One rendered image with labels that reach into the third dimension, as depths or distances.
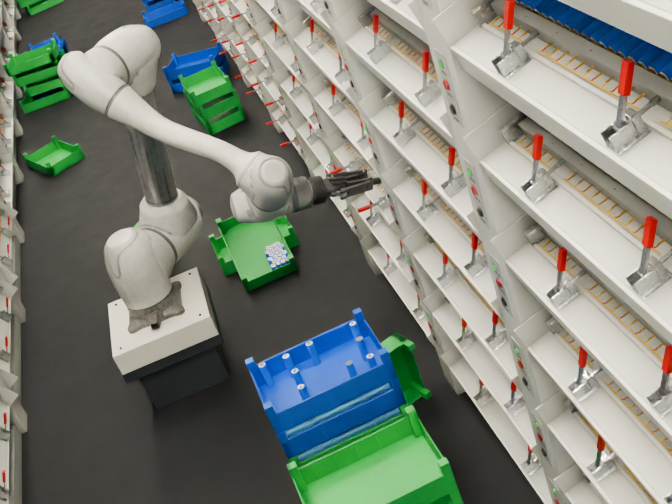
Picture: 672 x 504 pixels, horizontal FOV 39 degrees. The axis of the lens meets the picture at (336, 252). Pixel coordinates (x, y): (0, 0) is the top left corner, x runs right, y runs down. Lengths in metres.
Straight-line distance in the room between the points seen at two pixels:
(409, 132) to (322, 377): 0.62
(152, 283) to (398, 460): 1.09
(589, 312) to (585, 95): 0.40
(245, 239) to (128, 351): 0.83
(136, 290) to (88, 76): 0.68
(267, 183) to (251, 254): 1.22
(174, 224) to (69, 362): 0.80
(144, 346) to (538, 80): 1.89
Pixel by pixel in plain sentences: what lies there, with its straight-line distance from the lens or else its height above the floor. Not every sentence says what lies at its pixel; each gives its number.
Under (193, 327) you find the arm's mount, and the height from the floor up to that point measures 0.26.
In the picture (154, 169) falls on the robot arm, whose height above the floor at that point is 0.68.
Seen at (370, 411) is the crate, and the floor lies 0.34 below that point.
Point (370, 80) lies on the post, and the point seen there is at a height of 0.96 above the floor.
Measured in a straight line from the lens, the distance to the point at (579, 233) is 1.25.
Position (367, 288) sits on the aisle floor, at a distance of 3.15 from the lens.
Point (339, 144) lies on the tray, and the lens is 2.94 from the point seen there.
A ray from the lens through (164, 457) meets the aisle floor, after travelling 2.87.
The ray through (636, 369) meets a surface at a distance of 1.32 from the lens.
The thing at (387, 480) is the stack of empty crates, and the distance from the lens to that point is 2.04.
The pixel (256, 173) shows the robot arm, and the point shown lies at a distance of 2.26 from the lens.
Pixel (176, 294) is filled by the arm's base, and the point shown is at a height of 0.30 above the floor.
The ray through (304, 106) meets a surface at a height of 0.50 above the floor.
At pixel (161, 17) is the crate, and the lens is 6.68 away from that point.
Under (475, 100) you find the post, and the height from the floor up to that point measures 1.17.
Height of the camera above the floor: 1.78
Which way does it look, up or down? 32 degrees down
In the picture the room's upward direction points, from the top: 21 degrees counter-clockwise
